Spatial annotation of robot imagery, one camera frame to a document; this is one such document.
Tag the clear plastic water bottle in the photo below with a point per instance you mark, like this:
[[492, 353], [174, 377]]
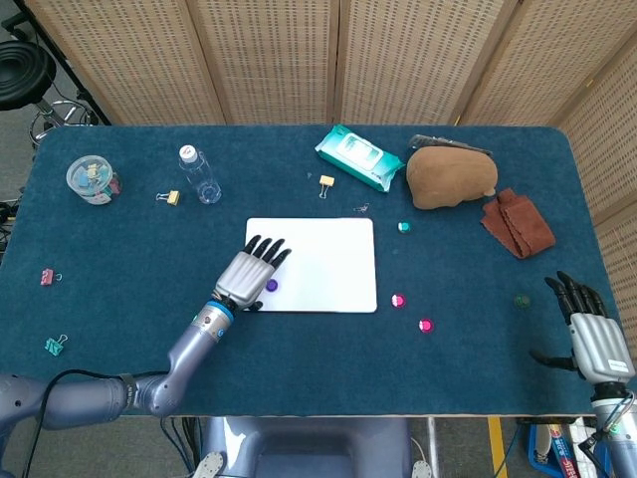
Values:
[[199, 174]]

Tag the yellow binder clip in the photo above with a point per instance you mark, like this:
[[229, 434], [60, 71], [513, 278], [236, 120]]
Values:
[[173, 197], [326, 180]]

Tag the dark green round magnet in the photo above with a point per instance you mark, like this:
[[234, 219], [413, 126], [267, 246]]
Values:
[[522, 301]]

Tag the teal round magnet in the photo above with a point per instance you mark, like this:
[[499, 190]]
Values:
[[404, 227]]

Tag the grey remote control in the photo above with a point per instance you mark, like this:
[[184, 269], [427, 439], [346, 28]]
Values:
[[433, 141]]

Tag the teal binder clip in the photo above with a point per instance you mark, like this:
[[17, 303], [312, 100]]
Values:
[[53, 346]]

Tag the blue storage box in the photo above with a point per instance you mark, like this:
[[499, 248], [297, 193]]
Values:
[[540, 460]]

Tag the brown plush toy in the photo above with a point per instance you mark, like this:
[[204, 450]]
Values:
[[448, 176]]

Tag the blue felt table cover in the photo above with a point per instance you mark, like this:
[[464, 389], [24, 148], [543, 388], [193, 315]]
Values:
[[124, 239]]

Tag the clear jar of binder clips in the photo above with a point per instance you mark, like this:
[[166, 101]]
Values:
[[89, 179]]

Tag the pink round magnet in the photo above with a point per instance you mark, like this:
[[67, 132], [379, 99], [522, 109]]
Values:
[[425, 326], [398, 301]]

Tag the pink binder clip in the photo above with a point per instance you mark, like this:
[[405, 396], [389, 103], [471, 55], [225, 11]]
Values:
[[47, 276]]

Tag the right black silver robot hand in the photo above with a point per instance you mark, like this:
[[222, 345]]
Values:
[[599, 348]]

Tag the black stool with chrome base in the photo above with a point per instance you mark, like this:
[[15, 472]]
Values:
[[20, 70]]

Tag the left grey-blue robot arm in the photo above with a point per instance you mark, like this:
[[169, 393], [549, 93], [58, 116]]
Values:
[[189, 348]]

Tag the purple round magnet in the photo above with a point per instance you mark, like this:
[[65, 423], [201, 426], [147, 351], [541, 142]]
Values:
[[272, 286]]

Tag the white board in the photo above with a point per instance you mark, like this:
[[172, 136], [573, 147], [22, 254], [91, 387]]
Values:
[[328, 264]]

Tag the green wet wipes pack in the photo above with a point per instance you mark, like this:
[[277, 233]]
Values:
[[358, 154]]

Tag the small metal paper clip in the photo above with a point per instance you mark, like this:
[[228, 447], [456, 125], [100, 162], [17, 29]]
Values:
[[361, 207]]

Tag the white table leg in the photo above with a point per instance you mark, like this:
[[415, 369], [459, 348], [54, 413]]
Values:
[[432, 443]]

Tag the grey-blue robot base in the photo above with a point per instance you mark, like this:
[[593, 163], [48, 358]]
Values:
[[308, 443]]

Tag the brown suede cloth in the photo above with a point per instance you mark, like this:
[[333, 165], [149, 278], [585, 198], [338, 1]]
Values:
[[520, 226]]

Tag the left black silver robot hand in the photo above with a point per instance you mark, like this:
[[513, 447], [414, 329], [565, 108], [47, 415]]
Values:
[[246, 279]]

